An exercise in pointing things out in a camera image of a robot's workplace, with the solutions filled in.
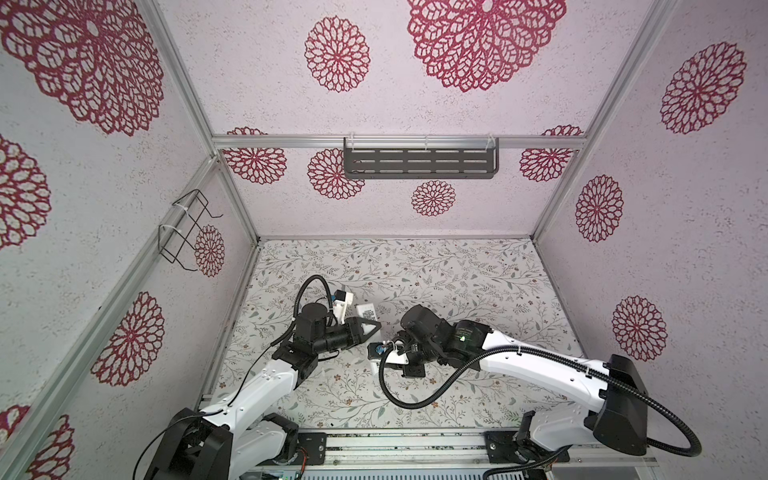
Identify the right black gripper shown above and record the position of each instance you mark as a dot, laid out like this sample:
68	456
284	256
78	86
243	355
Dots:
413	372

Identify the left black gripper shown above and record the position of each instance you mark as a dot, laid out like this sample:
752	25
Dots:
357	335

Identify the white remote control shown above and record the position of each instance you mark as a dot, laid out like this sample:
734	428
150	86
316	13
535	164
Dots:
372	334

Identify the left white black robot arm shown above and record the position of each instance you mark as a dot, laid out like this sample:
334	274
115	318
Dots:
235	434

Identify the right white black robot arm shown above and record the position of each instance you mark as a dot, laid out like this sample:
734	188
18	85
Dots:
597	412

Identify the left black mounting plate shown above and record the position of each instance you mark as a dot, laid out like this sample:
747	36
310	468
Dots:
307	449

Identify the black mounting plate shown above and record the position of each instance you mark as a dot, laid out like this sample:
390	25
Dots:
307	449
503	448

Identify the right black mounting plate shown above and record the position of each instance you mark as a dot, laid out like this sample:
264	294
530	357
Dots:
503	448

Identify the grey slotted metal shelf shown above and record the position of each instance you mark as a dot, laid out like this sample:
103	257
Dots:
424	163

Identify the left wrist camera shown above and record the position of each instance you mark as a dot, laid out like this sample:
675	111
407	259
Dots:
342	300

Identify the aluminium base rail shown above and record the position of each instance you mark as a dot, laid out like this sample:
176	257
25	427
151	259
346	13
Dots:
358	449

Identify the black wire wall rack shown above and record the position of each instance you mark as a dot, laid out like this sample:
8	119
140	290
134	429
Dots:
193	242

